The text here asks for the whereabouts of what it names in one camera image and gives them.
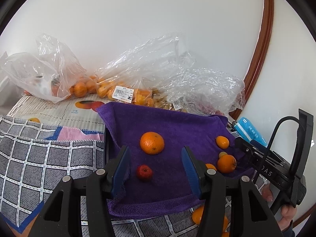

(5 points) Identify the small orange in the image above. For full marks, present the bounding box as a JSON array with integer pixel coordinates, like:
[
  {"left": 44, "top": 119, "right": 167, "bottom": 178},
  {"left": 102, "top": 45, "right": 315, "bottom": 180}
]
[{"left": 222, "top": 216, "right": 229, "bottom": 232}]

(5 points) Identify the orange with leaf stem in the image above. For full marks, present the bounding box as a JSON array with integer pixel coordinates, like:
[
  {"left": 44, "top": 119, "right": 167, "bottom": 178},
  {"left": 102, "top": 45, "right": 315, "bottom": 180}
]
[{"left": 217, "top": 155, "right": 237, "bottom": 174}]

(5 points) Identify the small yellow-green fruit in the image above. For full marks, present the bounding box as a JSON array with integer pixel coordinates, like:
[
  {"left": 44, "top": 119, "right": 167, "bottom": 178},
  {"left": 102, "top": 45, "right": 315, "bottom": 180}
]
[{"left": 218, "top": 151, "right": 228, "bottom": 158}]

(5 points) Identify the small tangerine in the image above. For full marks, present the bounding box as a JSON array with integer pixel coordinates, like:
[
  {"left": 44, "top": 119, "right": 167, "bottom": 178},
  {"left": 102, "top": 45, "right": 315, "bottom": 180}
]
[{"left": 215, "top": 135, "right": 230, "bottom": 150}]

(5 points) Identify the round orange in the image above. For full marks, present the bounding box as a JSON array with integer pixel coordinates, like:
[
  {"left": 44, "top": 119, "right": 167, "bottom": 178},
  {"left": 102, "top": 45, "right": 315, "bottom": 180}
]
[{"left": 192, "top": 205, "right": 204, "bottom": 225}]

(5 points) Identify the small red apple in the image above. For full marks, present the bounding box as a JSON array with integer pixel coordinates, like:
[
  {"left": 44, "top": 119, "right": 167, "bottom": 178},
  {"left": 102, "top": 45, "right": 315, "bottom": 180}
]
[{"left": 136, "top": 165, "right": 153, "bottom": 181}]

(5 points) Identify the large dimpled orange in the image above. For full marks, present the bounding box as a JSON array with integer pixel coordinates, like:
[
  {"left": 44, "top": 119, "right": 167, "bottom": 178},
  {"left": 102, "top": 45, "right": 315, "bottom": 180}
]
[{"left": 140, "top": 132, "right": 165, "bottom": 155}]

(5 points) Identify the smooth orange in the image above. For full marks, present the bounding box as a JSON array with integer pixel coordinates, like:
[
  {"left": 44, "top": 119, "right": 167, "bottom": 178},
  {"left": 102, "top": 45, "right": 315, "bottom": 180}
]
[{"left": 206, "top": 163, "right": 217, "bottom": 171}]

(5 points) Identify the person's right hand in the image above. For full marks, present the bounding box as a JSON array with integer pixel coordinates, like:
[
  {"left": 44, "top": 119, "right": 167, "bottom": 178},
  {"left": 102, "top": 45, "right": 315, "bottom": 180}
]
[{"left": 261, "top": 184, "right": 298, "bottom": 232}]

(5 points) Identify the blue tissue pack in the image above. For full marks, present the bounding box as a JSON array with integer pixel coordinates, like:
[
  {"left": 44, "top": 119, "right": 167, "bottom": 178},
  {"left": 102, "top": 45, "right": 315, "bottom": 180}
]
[{"left": 234, "top": 117, "right": 267, "bottom": 147}]

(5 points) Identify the grey checked tablecloth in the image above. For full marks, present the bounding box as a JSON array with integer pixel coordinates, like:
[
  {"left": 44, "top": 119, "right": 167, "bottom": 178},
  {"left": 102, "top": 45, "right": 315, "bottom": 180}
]
[{"left": 1, "top": 116, "right": 200, "bottom": 236}]

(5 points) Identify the clear bag of grapes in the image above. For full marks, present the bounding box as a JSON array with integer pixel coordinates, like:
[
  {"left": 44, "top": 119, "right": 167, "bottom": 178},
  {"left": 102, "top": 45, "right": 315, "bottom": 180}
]
[{"left": 159, "top": 68, "right": 245, "bottom": 116}]

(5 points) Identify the purple towel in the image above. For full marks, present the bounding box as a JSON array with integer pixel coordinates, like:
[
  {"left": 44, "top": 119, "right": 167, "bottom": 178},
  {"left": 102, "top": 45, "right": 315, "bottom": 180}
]
[{"left": 97, "top": 102, "right": 254, "bottom": 219}]

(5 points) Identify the black tray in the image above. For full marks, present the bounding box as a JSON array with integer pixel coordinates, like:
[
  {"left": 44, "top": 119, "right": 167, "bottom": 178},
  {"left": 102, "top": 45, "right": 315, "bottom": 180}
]
[{"left": 103, "top": 126, "right": 114, "bottom": 165}]

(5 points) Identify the clear bag of longans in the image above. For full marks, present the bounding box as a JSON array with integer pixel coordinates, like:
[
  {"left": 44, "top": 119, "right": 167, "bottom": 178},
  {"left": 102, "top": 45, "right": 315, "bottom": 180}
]
[{"left": 152, "top": 89, "right": 187, "bottom": 113}]

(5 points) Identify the clear bag of tangerines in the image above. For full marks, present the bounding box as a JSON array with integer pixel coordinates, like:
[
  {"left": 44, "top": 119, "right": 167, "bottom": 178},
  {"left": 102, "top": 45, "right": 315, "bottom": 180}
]
[{"left": 94, "top": 33, "right": 194, "bottom": 95}]

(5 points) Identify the clear bag of oranges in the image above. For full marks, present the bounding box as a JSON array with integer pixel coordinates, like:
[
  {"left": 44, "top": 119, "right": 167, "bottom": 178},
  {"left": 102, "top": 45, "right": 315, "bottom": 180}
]
[{"left": 1, "top": 34, "right": 97, "bottom": 103}]

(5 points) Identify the black cable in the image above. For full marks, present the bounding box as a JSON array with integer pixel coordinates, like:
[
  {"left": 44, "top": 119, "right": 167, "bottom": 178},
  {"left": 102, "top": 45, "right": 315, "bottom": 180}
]
[{"left": 250, "top": 116, "right": 303, "bottom": 210}]

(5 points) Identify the brown wooden door frame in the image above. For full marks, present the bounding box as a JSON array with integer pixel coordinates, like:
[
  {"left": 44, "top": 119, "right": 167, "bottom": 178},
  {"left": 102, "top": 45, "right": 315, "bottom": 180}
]
[{"left": 243, "top": 0, "right": 274, "bottom": 107}]

